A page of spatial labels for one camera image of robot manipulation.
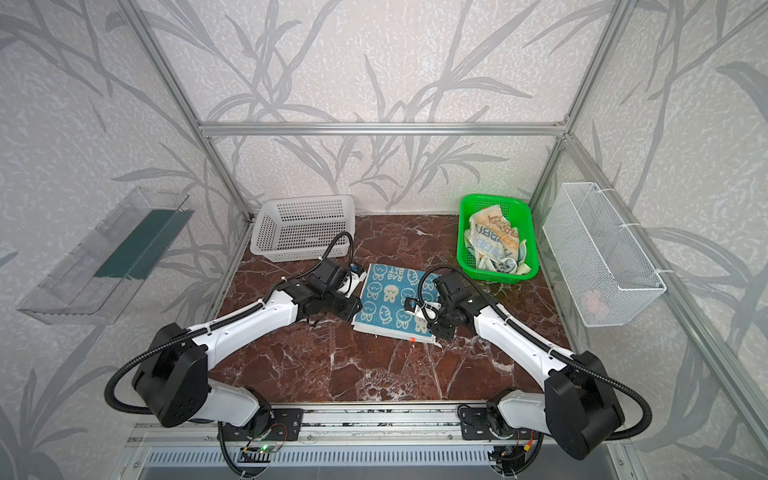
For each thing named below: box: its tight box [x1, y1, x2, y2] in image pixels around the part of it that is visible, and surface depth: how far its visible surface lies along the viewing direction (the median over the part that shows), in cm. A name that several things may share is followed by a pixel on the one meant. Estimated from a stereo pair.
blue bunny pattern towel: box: [352, 263, 441, 345], surface depth 96 cm
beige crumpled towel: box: [464, 205, 532, 275], surface depth 110 cm
